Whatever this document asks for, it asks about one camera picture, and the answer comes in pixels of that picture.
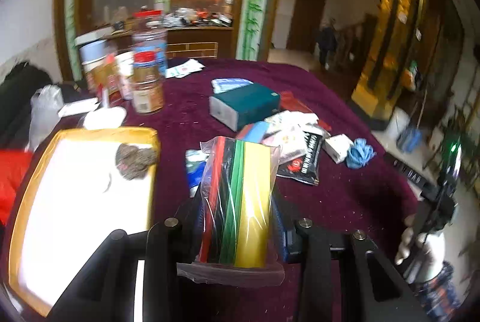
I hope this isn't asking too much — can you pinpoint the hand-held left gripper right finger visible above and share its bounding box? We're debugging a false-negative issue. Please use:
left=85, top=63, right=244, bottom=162
left=273, top=191, right=432, bottom=322

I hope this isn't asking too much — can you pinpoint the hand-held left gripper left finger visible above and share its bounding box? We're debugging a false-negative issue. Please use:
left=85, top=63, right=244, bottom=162
left=48, top=196, right=202, bottom=322

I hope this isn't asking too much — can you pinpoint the clear bag of coloured sheets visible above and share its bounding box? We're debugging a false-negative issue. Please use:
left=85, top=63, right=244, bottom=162
left=176, top=136, right=286, bottom=287

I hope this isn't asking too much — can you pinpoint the black packet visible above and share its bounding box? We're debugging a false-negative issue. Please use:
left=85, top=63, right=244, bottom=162
left=277, top=124, right=331, bottom=186

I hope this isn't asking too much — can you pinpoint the person's right hand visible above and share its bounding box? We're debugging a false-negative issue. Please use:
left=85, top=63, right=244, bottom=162
left=395, top=214, right=448, bottom=284

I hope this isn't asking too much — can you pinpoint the blue and white packet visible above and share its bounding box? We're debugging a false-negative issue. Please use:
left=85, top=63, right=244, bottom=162
left=185, top=149, right=211, bottom=197

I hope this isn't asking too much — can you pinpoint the green potted plant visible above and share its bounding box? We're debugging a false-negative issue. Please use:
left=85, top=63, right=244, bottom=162
left=437, top=97, right=480, bottom=195

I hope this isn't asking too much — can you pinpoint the blue dustpan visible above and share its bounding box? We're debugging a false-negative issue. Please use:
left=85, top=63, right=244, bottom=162
left=397, top=126, right=423, bottom=155

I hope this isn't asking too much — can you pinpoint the grey scouring ball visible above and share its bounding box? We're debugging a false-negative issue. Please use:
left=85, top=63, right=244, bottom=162
left=114, top=143, right=158, bottom=181

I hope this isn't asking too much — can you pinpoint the blue yarn bundle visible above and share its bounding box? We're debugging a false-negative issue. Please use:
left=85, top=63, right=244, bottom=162
left=345, top=137, right=377, bottom=169

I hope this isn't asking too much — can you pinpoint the white tissue pack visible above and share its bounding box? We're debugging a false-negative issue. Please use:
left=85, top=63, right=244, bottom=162
left=324, top=133, right=355, bottom=164

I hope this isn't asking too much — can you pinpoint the yellow-rimmed white tray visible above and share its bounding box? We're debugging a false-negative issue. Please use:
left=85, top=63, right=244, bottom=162
left=7, top=126, right=162, bottom=318

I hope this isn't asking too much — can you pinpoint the maroon velvet tablecloth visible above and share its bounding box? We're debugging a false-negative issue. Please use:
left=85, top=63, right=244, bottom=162
left=0, top=58, right=421, bottom=322

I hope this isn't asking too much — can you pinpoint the blue and red packet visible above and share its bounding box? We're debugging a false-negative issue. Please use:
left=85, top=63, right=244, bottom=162
left=235, top=121, right=279, bottom=147

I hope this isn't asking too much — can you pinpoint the white towel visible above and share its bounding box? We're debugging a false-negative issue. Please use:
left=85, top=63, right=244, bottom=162
left=267, top=111, right=320, bottom=143

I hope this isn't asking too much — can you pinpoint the teal box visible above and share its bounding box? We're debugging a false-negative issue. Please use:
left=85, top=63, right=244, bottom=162
left=208, top=83, right=281, bottom=133

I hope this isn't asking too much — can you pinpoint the white dish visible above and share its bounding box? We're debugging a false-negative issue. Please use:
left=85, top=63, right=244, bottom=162
left=82, top=106, right=128, bottom=130

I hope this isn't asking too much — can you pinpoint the clear jar with amber contents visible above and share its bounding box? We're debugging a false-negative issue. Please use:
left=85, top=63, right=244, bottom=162
left=132, top=51, right=166, bottom=115

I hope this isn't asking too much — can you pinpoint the light blue packet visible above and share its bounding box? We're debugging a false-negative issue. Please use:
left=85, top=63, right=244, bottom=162
left=211, top=77, right=254, bottom=95

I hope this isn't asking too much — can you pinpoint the white and green paper packet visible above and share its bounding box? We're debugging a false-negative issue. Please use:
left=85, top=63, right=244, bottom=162
left=165, top=58, right=205, bottom=79

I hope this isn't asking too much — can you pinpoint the white and red cup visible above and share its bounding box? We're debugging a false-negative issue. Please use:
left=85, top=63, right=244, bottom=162
left=112, top=51, right=136, bottom=100

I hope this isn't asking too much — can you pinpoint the golden pillar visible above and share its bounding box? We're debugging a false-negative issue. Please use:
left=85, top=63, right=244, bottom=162
left=352, top=0, right=430, bottom=128

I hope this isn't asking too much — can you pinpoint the white plastic bag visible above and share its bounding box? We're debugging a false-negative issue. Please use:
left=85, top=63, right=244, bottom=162
left=29, top=84, right=65, bottom=151

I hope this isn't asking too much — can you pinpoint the red cloth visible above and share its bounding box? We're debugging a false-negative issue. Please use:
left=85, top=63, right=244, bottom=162
left=0, top=149, right=35, bottom=219

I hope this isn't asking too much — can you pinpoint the wooden counter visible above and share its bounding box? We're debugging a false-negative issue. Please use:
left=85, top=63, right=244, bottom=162
left=109, top=24, right=234, bottom=60

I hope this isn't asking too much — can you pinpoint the white-lidded canister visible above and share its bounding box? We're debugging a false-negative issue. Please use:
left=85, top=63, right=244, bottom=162
left=74, top=31, right=114, bottom=91

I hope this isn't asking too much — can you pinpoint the red-lidded jar with blue label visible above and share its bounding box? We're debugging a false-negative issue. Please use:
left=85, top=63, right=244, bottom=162
left=131, top=9, right=169, bottom=77

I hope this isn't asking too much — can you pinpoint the black bag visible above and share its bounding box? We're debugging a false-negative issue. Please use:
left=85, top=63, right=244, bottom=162
left=0, top=61, right=54, bottom=151

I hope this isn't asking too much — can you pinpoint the wooden door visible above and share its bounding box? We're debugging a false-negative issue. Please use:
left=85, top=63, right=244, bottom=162
left=286, top=0, right=328, bottom=53

